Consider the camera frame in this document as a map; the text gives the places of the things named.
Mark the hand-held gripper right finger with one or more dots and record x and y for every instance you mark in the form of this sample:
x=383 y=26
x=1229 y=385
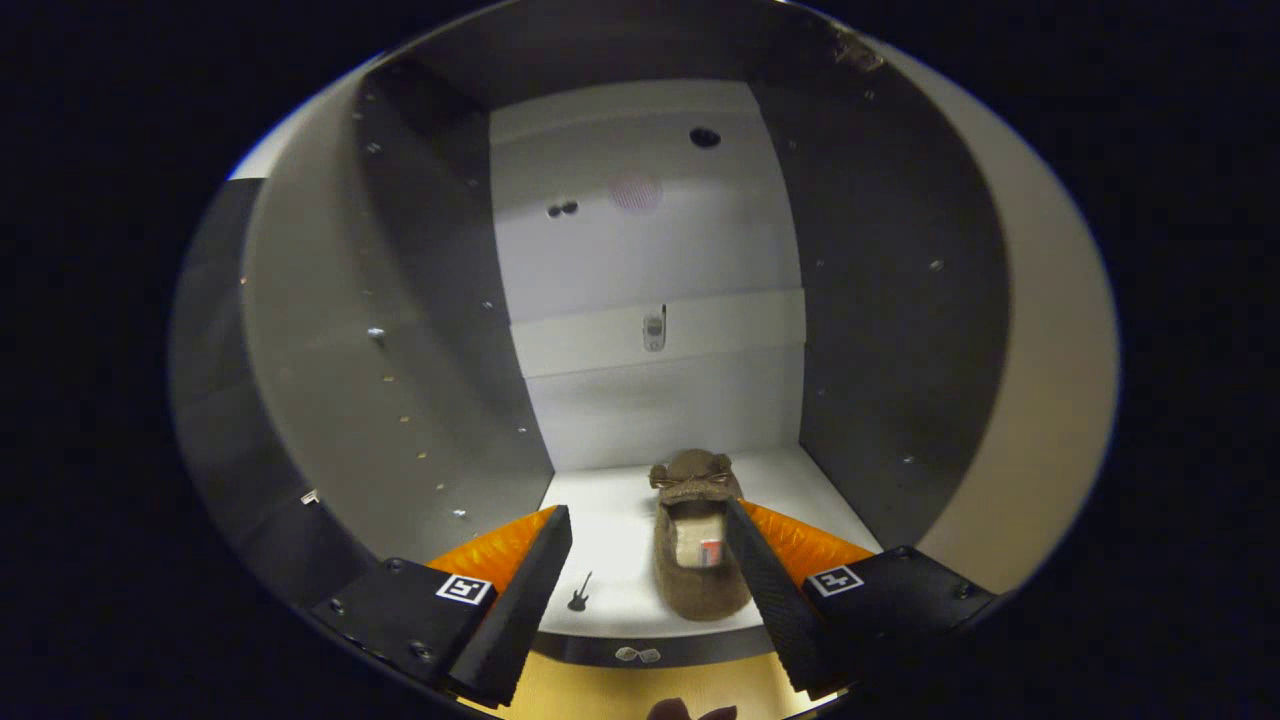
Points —
x=775 y=600

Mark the dark grey shoe cabinet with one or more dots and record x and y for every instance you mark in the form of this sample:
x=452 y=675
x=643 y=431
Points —
x=650 y=250

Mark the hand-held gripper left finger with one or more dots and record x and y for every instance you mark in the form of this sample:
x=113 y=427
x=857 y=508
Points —
x=520 y=600

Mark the brown fuzzy shoe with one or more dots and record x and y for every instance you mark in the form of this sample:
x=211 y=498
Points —
x=690 y=590

